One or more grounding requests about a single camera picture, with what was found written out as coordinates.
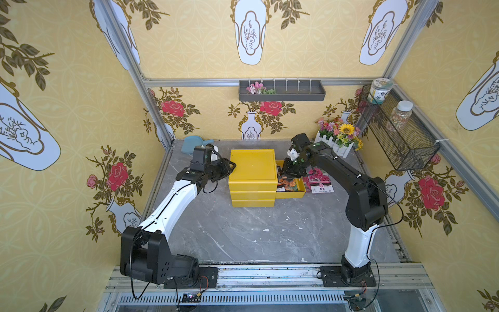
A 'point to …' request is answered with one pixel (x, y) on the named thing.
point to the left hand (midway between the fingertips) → (227, 166)
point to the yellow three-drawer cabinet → (253, 183)
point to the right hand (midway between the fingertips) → (287, 170)
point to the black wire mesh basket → (406, 134)
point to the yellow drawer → (290, 194)
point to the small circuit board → (191, 298)
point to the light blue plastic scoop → (190, 142)
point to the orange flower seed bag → (285, 184)
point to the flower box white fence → (342, 151)
